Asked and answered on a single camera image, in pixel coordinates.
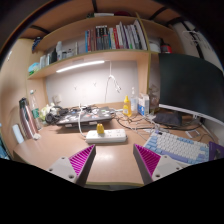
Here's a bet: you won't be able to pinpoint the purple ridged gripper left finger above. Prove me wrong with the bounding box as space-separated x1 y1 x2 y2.
47 145 96 185

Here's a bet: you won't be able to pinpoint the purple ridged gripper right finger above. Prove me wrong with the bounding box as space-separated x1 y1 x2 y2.
133 144 182 185

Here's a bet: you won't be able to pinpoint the yellow charger plug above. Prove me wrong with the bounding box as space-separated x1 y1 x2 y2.
96 123 104 134

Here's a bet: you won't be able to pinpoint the white and blue keyboard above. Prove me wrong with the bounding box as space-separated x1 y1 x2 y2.
144 131 209 165

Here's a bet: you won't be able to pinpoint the white power strip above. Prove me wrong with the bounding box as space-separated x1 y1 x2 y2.
86 129 127 143

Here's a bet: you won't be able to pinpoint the black laptop with stickers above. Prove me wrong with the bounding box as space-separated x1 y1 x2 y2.
56 106 112 127

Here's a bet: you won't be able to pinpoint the blue and white carton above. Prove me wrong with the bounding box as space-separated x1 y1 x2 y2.
138 94 150 116

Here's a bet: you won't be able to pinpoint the black headphones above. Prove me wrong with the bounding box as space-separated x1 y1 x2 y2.
45 106 69 124

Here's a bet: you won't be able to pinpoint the yellow squeeze bottle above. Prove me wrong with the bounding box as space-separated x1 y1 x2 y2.
123 95 132 117

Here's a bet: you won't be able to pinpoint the purple mouse pad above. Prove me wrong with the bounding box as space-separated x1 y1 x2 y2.
209 142 224 160

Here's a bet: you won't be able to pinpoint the dark red notebook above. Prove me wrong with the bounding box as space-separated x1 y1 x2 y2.
19 98 38 139

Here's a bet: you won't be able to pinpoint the clear pump bottle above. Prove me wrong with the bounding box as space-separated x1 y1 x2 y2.
131 87 137 114

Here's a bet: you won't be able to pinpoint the clear plastic water bottle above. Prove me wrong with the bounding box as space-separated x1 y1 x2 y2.
30 90 42 130

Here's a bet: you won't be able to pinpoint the black computer monitor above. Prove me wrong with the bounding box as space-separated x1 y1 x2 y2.
159 53 224 126

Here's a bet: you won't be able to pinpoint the led light bar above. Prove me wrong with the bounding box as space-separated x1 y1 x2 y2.
56 60 105 73

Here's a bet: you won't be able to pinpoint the red canister on shelf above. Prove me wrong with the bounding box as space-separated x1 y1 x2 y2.
160 41 172 53

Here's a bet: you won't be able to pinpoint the white bottle on shelf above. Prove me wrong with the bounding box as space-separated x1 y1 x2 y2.
56 41 62 61

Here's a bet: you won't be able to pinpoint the row of books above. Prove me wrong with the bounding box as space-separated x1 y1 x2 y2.
85 19 148 52

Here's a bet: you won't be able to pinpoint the white power strip cable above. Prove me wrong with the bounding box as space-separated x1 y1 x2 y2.
77 103 88 140

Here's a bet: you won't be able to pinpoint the hanging white cable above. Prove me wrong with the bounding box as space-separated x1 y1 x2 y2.
104 59 122 104

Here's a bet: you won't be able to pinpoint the wooden wall shelf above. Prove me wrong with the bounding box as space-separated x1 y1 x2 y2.
21 15 176 107

